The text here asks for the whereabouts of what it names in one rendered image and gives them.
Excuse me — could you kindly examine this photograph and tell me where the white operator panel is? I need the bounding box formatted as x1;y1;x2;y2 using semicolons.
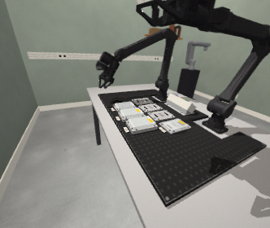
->
165;94;196;116

